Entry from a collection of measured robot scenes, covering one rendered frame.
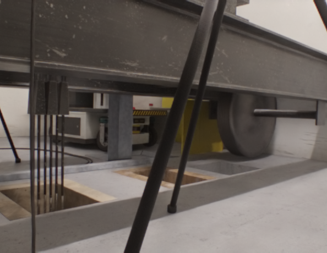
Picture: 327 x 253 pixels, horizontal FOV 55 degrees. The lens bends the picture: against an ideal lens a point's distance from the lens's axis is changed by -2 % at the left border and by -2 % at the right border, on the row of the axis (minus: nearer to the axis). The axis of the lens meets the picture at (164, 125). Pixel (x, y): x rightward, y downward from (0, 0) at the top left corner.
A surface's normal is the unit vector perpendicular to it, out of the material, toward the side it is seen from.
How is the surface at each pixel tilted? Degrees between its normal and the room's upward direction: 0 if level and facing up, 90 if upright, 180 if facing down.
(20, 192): 90
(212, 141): 90
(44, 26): 90
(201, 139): 90
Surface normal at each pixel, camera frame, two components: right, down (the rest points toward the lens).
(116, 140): 0.81, 0.05
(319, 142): -0.72, 0.01
